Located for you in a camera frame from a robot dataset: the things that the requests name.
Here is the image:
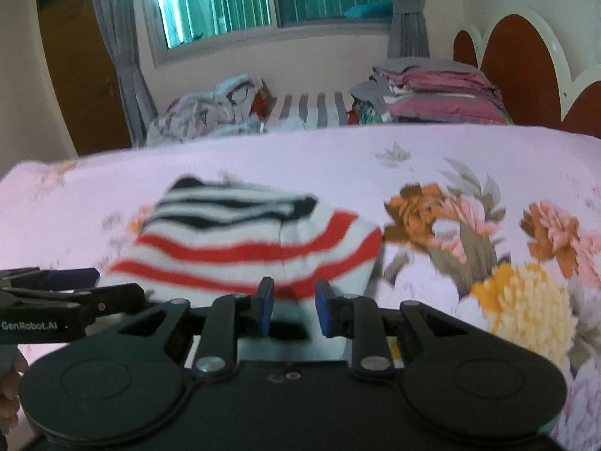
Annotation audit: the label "pink floral bed sheet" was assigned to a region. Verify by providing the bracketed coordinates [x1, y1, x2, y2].
[0, 124, 601, 451]

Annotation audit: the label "grey white striped cloth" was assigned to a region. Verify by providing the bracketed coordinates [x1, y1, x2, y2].
[263, 91, 358, 132]

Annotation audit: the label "red black white striped sock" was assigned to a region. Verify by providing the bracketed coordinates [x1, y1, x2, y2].
[98, 176, 385, 304]

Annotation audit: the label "grey curtain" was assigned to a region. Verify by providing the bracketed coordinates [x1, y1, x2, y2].
[87, 0, 158, 146]
[376, 0, 433, 59]

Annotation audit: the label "brown white scalloped headboard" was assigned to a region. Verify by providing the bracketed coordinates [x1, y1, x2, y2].
[453, 7, 601, 139]

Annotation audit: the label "teal cloth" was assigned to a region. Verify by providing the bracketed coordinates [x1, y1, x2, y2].
[344, 1, 394, 20]

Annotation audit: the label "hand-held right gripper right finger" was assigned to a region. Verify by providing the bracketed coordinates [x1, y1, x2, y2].
[314, 279, 470, 381]

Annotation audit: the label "brown wooden door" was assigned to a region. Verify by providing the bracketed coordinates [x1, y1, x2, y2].
[35, 0, 134, 156]

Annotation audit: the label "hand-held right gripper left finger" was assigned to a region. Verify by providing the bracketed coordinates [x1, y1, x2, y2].
[115, 276, 276, 380]

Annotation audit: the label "pile of grey clothes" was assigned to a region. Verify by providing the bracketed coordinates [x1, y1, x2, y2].
[145, 74, 275, 146]

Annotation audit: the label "person's left hand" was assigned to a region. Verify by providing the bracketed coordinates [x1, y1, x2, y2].
[0, 350, 30, 433]

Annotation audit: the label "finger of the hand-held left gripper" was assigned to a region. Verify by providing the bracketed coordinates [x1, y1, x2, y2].
[0, 283, 147, 323]
[0, 268, 101, 291]

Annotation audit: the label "colourful printed cloth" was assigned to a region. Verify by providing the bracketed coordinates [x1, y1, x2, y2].
[353, 98, 391, 125]

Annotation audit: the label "stack of pink blankets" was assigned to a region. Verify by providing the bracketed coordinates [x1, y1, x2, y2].
[350, 56, 510, 125]

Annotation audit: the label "window with teal glass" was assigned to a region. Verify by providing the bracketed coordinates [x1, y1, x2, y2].
[148, 0, 395, 62]

